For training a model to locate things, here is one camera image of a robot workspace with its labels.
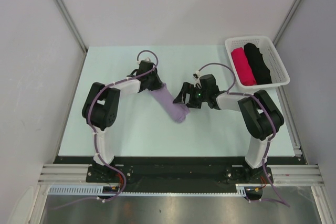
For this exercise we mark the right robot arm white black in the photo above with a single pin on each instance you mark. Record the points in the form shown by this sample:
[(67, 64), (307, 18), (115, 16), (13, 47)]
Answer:
[(262, 117)]

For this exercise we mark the rolled red t shirt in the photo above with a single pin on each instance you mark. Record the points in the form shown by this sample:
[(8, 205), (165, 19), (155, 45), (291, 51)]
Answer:
[(242, 67)]

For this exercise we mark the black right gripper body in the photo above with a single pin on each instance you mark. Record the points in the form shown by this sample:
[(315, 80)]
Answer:
[(201, 97)]

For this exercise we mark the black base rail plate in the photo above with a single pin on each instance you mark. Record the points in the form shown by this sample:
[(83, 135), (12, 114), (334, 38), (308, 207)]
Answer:
[(186, 175)]

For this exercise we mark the white plastic basket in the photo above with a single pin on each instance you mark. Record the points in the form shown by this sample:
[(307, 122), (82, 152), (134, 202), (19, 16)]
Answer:
[(278, 72)]

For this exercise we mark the purple t shirt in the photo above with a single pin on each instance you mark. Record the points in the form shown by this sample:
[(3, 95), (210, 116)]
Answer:
[(177, 112)]

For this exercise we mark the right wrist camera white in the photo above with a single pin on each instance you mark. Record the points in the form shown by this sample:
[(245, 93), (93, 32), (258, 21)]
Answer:
[(196, 77)]

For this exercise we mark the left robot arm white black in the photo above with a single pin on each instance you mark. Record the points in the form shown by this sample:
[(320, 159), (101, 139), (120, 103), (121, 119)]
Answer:
[(101, 106)]

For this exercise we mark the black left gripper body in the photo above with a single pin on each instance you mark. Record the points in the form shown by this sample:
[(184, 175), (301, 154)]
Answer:
[(154, 82)]

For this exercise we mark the rolled black t shirt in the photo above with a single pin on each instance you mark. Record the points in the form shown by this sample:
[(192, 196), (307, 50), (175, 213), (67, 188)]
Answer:
[(256, 62)]

